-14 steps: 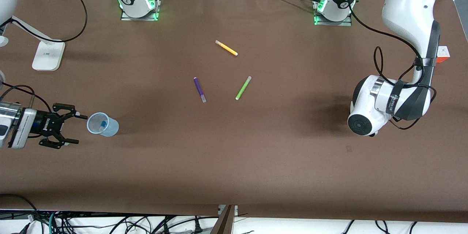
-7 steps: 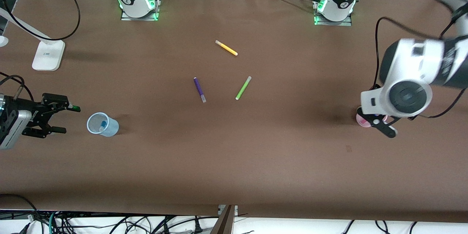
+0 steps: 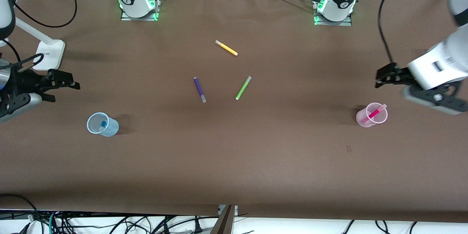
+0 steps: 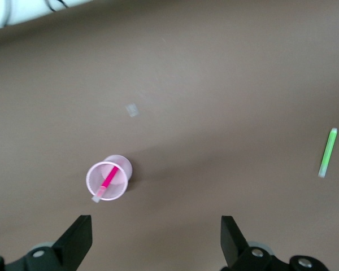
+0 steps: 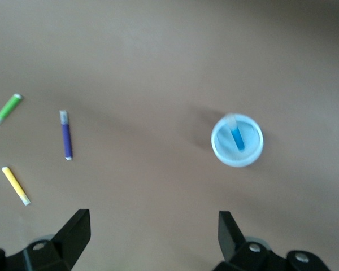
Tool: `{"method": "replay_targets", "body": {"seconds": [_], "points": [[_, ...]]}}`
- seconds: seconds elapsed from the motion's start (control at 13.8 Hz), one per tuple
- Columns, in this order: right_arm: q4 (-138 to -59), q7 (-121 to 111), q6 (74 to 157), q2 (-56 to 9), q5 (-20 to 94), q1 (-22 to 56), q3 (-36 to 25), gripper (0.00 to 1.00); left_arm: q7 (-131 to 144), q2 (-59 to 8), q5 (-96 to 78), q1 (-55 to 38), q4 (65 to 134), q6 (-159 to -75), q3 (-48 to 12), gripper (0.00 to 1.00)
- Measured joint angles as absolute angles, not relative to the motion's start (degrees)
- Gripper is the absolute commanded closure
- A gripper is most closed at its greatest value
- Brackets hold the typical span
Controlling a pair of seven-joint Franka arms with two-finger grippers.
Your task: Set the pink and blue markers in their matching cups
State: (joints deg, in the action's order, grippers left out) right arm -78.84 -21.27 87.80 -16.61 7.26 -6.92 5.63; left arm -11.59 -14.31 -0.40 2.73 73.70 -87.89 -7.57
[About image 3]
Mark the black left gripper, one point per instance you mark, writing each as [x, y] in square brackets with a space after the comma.
[399, 74]

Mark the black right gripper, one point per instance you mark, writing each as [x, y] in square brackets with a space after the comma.
[22, 81]

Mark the pink marker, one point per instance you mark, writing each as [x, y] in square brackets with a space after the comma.
[373, 114]

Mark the blue marker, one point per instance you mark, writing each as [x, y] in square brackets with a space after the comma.
[103, 124]

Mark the pink plastic cup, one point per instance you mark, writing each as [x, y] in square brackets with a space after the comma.
[380, 120]

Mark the light blue plastic cup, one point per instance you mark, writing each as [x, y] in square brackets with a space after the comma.
[111, 129]

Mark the purple marker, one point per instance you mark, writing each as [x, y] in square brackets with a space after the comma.
[198, 87]

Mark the green marker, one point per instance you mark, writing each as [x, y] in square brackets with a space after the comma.
[243, 88]

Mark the yellow marker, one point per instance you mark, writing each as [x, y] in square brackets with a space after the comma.
[226, 48]

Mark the brown table cover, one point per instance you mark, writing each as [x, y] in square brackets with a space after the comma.
[234, 153]

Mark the brown wooden beam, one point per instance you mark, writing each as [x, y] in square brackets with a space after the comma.
[223, 223]

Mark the white camera stand base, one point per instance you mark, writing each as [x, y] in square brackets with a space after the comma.
[49, 56]

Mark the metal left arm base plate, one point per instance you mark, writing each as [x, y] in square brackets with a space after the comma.
[317, 21]

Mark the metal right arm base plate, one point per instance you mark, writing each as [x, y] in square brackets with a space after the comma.
[158, 3]

